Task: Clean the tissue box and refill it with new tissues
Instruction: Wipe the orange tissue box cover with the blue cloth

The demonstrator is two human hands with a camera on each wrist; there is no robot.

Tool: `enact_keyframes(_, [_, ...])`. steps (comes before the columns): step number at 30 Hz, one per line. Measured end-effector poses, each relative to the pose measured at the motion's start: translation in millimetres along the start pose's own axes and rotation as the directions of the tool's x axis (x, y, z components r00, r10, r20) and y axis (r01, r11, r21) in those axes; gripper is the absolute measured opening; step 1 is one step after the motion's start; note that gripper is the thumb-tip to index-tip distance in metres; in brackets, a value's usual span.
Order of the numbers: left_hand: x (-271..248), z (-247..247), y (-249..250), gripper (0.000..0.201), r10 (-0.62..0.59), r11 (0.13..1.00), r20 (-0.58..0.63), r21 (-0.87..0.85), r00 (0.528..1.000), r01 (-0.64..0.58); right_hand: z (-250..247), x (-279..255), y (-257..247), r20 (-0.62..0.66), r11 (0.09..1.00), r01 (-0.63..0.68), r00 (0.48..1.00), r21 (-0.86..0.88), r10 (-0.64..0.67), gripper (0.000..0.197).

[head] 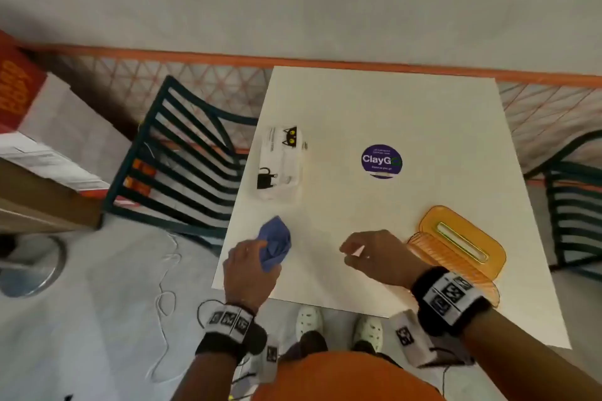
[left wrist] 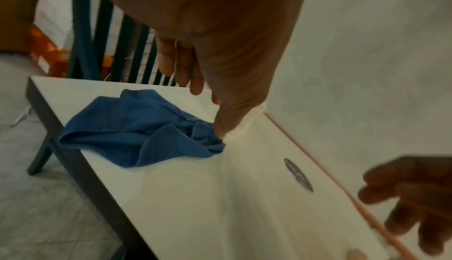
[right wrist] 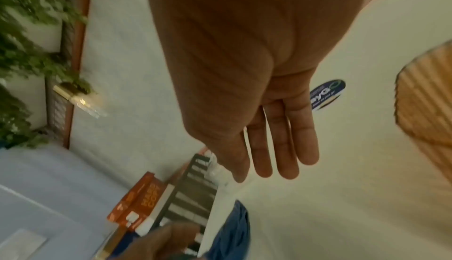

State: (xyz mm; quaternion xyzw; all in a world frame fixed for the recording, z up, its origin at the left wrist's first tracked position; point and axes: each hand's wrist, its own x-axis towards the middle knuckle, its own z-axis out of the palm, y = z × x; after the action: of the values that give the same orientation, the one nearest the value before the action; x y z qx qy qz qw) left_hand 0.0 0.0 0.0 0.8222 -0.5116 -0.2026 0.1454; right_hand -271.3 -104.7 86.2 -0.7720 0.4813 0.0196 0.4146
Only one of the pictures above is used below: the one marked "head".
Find person's left hand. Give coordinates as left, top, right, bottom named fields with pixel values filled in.
left=222, top=239, right=283, bottom=313

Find person's right hand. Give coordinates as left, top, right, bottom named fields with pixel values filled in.
left=338, top=229, right=433, bottom=293

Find orange ribbed plastic box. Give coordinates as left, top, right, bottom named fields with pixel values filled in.
left=405, top=231, right=501, bottom=308

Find blue cloth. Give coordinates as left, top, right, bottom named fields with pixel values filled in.
left=256, top=215, right=292, bottom=273

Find orange plastic lid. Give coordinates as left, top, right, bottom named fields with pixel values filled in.
left=417, top=206, right=507, bottom=282

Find white tissue stack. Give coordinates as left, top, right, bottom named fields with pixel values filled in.
left=256, top=125, right=307, bottom=202

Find person's right forearm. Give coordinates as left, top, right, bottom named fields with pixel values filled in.
left=458, top=306, right=602, bottom=401

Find brown cardboard box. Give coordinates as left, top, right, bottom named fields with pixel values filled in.
left=0, top=159, right=103, bottom=233

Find black right wristband with markers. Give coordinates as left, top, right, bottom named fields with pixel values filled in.
left=410, top=266, right=494, bottom=338

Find white clog shoe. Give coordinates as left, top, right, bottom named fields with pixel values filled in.
left=352, top=315, right=384, bottom=353
left=295, top=305, right=324, bottom=343

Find purple round sticker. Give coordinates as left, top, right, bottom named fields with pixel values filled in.
left=361, top=143, right=404, bottom=180

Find dark trousers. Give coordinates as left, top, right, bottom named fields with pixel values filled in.
left=282, top=331, right=401, bottom=368

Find orange shirt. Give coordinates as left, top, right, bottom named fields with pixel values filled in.
left=251, top=351, right=445, bottom=401

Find dark green slatted chair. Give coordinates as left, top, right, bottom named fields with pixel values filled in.
left=102, top=75, right=258, bottom=256
left=524, top=130, right=602, bottom=282

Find round metal base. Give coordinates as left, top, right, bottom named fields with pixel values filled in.
left=0, top=234, right=66, bottom=299

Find orange mesh fence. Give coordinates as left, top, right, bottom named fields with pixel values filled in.
left=23, top=43, right=602, bottom=190

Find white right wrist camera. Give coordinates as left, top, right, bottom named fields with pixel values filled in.
left=389, top=310, right=441, bottom=368

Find black right camera cable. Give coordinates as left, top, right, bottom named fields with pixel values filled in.
left=430, top=346, right=476, bottom=397

